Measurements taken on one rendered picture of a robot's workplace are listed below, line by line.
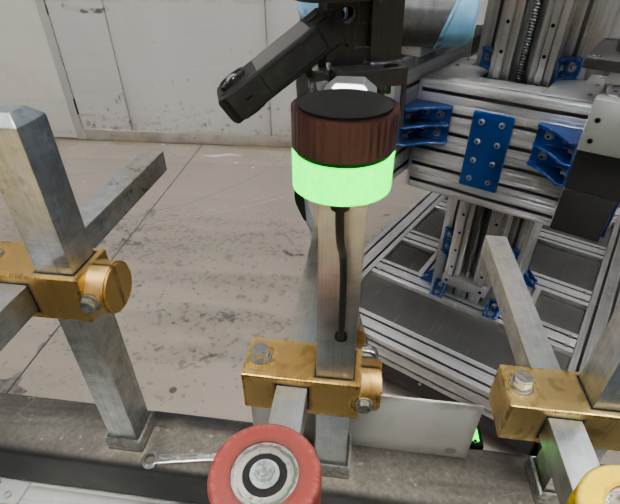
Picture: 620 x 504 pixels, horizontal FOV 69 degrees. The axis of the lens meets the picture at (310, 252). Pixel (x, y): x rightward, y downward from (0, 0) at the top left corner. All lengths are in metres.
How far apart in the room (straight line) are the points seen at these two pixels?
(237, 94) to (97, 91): 3.16
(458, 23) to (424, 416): 0.49
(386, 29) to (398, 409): 0.38
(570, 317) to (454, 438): 1.14
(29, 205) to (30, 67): 3.34
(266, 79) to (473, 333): 1.22
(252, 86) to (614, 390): 0.40
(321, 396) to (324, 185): 0.26
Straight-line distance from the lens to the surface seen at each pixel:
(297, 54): 0.39
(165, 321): 1.83
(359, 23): 0.41
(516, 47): 1.19
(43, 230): 0.43
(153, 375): 1.65
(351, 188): 0.25
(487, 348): 1.46
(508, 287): 0.61
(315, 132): 0.24
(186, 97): 3.28
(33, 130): 0.40
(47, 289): 0.46
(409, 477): 0.59
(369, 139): 0.24
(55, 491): 0.74
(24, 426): 0.71
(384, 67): 0.41
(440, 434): 0.58
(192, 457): 0.60
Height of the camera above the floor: 1.21
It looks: 35 degrees down
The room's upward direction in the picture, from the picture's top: straight up
